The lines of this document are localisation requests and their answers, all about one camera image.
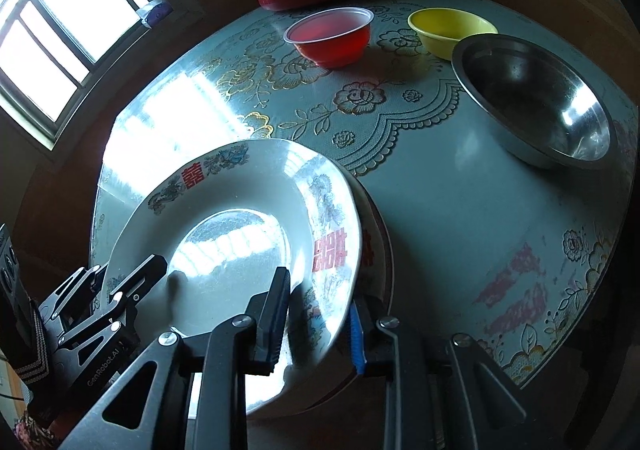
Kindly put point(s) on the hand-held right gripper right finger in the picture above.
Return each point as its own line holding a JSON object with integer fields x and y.
{"x": 357, "y": 340}

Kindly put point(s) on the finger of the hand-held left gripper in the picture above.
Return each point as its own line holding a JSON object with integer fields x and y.
{"x": 75, "y": 292}
{"x": 145, "y": 275}

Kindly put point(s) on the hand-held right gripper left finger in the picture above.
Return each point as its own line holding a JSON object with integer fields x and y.
{"x": 272, "y": 325}

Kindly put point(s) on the white deep plate red print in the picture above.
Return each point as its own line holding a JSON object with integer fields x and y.
{"x": 230, "y": 250}
{"x": 372, "y": 240}

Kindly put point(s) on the red plastic bowl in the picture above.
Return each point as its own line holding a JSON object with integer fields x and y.
{"x": 332, "y": 42}

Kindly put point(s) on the stainless steel bowl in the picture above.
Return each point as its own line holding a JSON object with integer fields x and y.
{"x": 530, "y": 99}

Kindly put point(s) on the yellow bowl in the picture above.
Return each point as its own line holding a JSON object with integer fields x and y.
{"x": 450, "y": 32}

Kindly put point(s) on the person's floral clothing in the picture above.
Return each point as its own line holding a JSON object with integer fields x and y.
{"x": 35, "y": 435}

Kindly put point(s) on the purple item on windowsill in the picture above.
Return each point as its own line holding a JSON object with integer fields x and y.
{"x": 156, "y": 13}

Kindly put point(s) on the window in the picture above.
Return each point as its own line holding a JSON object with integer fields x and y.
{"x": 75, "y": 4}

